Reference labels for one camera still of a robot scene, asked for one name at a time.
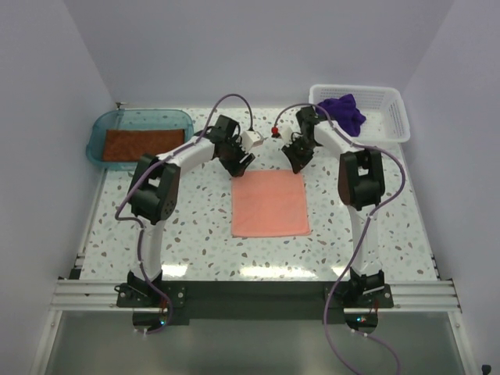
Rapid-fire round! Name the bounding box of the brown towel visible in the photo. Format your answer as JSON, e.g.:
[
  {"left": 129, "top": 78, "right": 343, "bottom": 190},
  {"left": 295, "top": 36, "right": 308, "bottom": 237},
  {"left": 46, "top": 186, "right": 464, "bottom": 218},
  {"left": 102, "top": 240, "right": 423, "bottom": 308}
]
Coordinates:
[{"left": 102, "top": 130, "right": 184, "bottom": 162}]

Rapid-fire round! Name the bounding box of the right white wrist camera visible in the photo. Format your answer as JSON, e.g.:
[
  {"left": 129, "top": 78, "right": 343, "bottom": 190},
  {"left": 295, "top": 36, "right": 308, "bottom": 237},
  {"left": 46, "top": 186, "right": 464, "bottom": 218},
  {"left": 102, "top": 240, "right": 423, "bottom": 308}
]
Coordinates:
[{"left": 271, "top": 126, "right": 293, "bottom": 144}]

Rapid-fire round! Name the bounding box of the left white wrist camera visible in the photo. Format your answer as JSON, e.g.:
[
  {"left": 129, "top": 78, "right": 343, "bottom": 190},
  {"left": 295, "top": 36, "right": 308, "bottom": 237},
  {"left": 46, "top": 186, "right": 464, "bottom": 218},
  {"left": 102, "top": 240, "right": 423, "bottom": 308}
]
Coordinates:
[{"left": 241, "top": 130, "right": 265, "bottom": 152}]

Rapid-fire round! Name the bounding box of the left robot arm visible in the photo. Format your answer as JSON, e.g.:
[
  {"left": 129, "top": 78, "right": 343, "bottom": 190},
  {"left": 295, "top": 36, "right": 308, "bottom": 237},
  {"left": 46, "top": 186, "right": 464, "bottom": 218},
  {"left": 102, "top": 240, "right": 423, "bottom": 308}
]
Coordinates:
[{"left": 115, "top": 115, "right": 264, "bottom": 308}]

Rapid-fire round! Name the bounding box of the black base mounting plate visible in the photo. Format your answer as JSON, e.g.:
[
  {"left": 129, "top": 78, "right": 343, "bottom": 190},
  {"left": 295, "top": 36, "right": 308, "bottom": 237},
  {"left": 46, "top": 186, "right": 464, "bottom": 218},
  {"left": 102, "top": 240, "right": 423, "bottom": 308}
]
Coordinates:
[{"left": 114, "top": 280, "right": 395, "bottom": 328}]

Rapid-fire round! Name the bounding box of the purple cable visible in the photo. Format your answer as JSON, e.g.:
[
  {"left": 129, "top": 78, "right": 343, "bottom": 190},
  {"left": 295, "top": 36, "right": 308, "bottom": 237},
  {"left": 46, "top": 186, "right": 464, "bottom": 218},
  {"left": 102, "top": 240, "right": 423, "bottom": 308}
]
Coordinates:
[
  {"left": 273, "top": 102, "right": 406, "bottom": 375},
  {"left": 115, "top": 93, "right": 255, "bottom": 335}
]

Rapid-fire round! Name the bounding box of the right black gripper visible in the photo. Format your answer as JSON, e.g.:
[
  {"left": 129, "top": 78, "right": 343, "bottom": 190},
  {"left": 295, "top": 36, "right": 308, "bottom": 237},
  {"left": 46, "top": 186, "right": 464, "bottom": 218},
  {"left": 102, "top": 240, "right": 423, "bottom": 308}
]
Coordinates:
[{"left": 282, "top": 137, "right": 319, "bottom": 174}]

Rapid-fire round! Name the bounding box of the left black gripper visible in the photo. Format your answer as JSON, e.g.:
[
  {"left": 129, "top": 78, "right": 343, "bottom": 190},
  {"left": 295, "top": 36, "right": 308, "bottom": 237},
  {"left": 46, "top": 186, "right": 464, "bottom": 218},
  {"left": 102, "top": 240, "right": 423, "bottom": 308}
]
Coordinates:
[{"left": 218, "top": 135, "right": 255, "bottom": 177}]

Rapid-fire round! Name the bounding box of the white plastic basket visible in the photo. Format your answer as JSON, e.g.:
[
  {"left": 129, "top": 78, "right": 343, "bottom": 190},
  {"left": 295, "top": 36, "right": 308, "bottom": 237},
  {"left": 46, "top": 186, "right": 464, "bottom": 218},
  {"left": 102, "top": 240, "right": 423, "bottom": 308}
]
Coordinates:
[{"left": 309, "top": 84, "right": 411, "bottom": 146}]

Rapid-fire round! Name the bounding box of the purple towel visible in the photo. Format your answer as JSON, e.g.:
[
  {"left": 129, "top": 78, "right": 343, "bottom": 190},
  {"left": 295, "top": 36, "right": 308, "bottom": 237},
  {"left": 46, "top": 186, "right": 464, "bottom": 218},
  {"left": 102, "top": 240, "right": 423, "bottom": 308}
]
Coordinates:
[{"left": 318, "top": 94, "right": 366, "bottom": 137}]

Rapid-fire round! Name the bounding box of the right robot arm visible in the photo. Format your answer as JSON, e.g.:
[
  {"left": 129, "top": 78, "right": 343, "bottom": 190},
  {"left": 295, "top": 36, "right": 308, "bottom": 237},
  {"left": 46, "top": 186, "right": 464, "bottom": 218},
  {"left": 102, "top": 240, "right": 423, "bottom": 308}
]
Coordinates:
[{"left": 279, "top": 106, "right": 394, "bottom": 309}]

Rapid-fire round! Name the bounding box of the aluminium frame rail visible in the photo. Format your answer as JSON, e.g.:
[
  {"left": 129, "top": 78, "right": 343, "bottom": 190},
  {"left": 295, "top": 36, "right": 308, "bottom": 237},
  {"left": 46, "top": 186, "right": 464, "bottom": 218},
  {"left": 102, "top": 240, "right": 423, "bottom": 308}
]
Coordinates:
[{"left": 49, "top": 280, "right": 462, "bottom": 313}]

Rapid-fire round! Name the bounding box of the blue transparent plastic tray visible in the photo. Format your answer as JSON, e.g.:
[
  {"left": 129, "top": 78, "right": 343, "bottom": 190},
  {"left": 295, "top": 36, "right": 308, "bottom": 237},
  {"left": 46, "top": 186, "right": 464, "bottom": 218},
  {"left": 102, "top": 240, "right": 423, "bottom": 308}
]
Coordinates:
[{"left": 86, "top": 109, "right": 194, "bottom": 171}]

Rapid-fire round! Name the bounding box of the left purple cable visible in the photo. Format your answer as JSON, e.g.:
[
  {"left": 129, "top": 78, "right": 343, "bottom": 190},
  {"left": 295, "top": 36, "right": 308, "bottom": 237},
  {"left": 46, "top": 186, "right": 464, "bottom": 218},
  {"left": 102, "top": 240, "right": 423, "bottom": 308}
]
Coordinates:
[{"left": 115, "top": 93, "right": 255, "bottom": 335}]

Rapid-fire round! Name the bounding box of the pink towel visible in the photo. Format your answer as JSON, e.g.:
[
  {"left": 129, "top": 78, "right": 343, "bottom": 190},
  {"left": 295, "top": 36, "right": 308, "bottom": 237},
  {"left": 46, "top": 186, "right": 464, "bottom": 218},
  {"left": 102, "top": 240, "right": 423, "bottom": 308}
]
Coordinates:
[{"left": 231, "top": 170, "right": 310, "bottom": 238}]

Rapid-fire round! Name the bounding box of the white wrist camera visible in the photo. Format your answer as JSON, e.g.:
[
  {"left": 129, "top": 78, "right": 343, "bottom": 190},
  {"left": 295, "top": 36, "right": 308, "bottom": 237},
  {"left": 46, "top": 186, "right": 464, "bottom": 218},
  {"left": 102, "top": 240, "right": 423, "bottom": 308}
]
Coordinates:
[
  {"left": 241, "top": 130, "right": 265, "bottom": 152},
  {"left": 271, "top": 126, "right": 293, "bottom": 144}
]

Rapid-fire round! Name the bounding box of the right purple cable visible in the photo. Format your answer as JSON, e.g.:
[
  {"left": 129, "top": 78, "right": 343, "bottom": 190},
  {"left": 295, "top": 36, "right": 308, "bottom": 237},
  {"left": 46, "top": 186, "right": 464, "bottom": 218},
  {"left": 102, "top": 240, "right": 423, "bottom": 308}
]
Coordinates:
[{"left": 273, "top": 102, "right": 406, "bottom": 375}]

